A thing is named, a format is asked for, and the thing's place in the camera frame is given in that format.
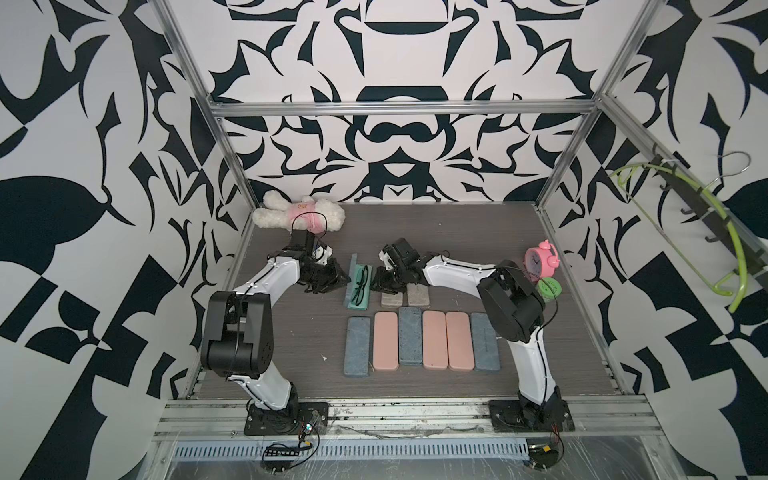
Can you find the grey case with black sunglasses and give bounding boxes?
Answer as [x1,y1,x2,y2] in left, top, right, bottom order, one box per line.
[381,292,404,309]

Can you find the beige case with yellow glasses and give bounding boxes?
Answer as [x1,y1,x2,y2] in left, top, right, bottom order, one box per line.
[406,284,430,308]

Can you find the grey-green case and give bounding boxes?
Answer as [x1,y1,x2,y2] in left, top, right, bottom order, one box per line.
[344,253,374,311]

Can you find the mint case with white sunglasses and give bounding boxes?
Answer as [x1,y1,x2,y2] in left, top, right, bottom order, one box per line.
[398,306,423,366]

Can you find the pink case with red glasses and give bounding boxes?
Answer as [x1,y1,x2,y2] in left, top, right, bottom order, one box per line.
[372,312,399,372]

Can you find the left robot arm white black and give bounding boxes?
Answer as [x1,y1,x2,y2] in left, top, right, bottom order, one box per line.
[200,254,350,415]

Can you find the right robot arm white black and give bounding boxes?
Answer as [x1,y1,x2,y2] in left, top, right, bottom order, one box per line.
[372,245,565,424]

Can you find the thin black glasses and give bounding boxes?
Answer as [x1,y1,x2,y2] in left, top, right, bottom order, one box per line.
[350,265,369,307]

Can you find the white plush toy pink outfit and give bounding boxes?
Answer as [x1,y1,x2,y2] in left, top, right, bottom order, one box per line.
[252,190,346,235]

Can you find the pink alarm clock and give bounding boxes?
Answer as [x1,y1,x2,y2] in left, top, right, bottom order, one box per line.
[524,240,560,281]

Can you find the green lidded jar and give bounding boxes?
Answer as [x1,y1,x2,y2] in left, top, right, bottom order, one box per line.
[536,277,562,303]

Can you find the green clothes hanger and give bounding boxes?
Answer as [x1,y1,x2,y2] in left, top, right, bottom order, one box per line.
[608,154,750,314]

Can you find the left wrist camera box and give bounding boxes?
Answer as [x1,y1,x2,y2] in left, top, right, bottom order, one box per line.
[285,230,332,265]

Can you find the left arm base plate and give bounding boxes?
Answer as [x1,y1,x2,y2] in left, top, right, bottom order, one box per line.
[243,401,330,437]

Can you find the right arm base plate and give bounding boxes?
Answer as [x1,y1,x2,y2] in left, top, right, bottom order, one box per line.
[488,393,575,433]

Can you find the white slotted cable duct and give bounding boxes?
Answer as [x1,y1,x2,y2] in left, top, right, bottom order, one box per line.
[173,438,529,461]

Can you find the aluminium front rail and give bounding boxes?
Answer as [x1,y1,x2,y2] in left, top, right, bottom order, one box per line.
[152,396,663,441]

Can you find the black wall hook rail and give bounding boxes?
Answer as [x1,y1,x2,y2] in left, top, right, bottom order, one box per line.
[651,143,767,288]

